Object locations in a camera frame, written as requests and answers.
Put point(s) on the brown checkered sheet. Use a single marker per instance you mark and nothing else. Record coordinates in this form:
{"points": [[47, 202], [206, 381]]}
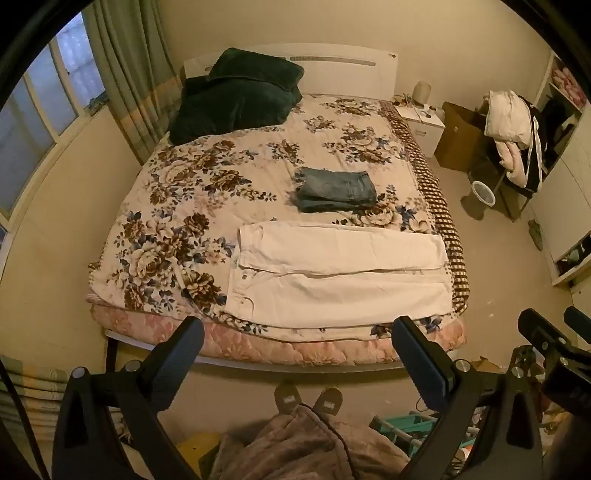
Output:
{"points": [[434, 198]]}

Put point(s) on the window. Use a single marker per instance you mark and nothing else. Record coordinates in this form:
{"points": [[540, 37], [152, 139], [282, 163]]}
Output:
{"points": [[41, 115]]}

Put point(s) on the large dark green pillow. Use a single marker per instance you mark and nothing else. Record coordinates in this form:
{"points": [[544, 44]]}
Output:
{"points": [[231, 108]]}

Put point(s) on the teal plastic basket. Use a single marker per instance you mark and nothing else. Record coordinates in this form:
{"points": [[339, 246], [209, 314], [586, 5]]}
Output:
{"points": [[406, 427]]}

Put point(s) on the white bed headboard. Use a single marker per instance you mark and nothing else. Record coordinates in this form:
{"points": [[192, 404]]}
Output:
{"points": [[346, 74]]}

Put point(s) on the person's left slipper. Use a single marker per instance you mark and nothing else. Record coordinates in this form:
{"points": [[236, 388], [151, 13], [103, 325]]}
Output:
{"points": [[287, 398]]}

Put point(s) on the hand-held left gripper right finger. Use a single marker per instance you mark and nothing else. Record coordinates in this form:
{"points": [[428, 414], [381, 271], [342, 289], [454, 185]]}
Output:
{"points": [[418, 360]]}

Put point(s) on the pink quilted mattress pad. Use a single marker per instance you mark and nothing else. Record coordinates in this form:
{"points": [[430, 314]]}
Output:
{"points": [[277, 346]]}

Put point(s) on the white bedside lamp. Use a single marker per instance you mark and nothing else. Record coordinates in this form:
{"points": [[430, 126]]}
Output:
{"points": [[421, 92]]}

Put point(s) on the white padded jacket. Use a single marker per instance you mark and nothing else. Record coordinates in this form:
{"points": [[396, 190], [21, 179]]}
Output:
{"points": [[508, 115]]}

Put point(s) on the folded blue jeans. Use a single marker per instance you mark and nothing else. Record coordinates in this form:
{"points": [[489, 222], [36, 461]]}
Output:
{"points": [[337, 189]]}

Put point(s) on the chair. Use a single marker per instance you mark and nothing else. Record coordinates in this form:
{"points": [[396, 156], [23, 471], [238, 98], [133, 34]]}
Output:
{"points": [[508, 194]]}

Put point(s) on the yellow box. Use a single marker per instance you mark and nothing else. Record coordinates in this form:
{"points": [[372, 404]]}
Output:
{"points": [[198, 454]]}

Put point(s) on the black and white garment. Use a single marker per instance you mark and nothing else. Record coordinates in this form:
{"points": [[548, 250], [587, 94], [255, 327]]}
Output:
{"points": [[538, 152]]}

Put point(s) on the pink garment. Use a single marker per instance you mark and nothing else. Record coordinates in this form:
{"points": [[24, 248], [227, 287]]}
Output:
{"points": [[512, 161]]}

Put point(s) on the white trash can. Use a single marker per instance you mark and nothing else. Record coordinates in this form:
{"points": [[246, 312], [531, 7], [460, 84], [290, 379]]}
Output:
{"points": [[482, 194]]}

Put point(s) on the floral blanket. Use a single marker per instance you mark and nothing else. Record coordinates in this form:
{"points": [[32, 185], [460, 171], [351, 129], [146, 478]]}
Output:
{"points": [[184, 207]]}

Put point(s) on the striped folded cloth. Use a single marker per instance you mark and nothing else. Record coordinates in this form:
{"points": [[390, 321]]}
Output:
{"points": [[32, 397]]}

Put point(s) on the white wardrobe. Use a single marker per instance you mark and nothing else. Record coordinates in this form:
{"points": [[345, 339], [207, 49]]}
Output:
{"points": [[563, 198]]}

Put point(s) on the small dark green pillow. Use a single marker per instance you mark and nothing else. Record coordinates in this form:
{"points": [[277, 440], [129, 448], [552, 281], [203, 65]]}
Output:
{"points": [[254, 69]]}

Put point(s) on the person's right forearm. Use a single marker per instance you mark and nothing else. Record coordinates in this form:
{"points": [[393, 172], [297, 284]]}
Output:
{"points": [[575, 447]]}

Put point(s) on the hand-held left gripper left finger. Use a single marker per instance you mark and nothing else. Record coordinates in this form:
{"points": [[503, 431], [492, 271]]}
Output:
{"points": [[178, 360]]}

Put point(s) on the green striped curtain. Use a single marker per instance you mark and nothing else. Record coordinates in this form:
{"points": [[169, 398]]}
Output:
{"points": [[134, 69]]}

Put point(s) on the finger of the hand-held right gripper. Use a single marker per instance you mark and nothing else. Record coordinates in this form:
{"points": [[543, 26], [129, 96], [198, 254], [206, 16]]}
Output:
{"points": [[545, 337], [579, 321]]}

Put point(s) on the white pants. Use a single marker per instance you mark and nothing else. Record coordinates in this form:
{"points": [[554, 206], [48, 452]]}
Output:
{"points": [[337, 277]]}

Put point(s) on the person's right slipper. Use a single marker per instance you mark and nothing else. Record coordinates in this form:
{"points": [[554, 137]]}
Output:
{"points": [[328, 399]]}

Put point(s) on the white nightstand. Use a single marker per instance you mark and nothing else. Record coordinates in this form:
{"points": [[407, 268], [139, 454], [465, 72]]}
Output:
{"points": [[427, 134]]}

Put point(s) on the pink floral bedding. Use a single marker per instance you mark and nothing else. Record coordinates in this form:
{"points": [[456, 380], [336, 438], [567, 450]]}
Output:
{"points": [[568, 83]]}

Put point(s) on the person's slipper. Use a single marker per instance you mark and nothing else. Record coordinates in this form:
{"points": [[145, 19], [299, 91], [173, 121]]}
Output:
{"points": [[328, 399], [287, 398]]}

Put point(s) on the brown cardboard box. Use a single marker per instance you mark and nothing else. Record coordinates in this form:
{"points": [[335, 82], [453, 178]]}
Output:
{"points": [[461, 134]]}

